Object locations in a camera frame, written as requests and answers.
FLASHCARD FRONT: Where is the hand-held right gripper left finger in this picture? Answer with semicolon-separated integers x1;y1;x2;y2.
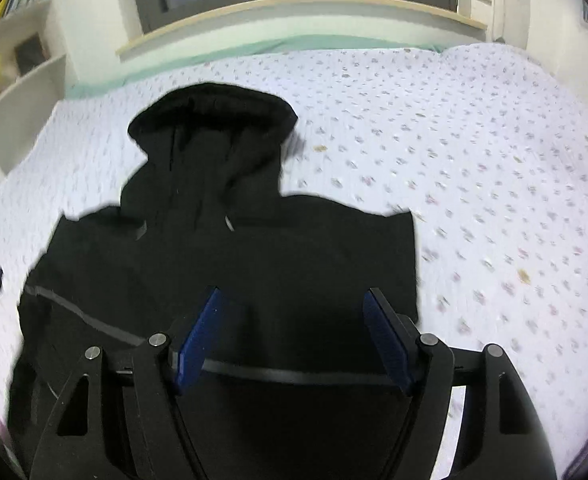
29;286;225;480

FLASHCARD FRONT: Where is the wooden window sill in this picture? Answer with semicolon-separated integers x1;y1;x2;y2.
115;0;489;63

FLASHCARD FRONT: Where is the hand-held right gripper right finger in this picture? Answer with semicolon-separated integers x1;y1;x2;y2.
363;287;558;480

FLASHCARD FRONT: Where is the green mattress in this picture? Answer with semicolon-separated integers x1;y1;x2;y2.
66;34;447;101

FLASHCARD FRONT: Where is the black hooded jacket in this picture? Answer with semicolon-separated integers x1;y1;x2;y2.
6;82;422;480

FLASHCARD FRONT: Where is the white bookshelf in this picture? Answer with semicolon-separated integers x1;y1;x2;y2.
0;0;70;196

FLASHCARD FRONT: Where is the white floral bed sheet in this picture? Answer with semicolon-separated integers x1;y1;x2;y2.
0;42;588;480

